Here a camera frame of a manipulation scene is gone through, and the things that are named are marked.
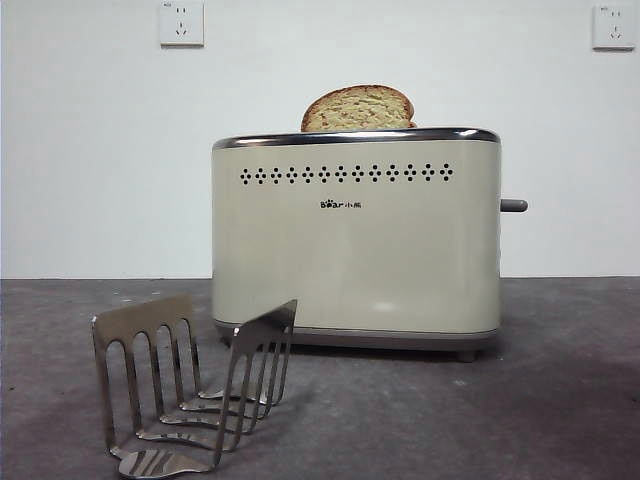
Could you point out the brown bread slice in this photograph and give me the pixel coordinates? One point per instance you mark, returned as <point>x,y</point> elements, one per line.
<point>357,110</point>

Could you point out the grey toaster lever knob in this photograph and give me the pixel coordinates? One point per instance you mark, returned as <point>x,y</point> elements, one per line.
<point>515,205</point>

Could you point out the cream two-slot toaster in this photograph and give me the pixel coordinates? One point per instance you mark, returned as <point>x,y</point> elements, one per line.
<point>360,250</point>

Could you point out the steel toast rack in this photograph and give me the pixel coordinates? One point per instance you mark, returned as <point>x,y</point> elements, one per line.
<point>260,325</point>

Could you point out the white wall socket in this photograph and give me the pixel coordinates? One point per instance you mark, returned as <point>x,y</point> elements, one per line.
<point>182,24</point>
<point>610,27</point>

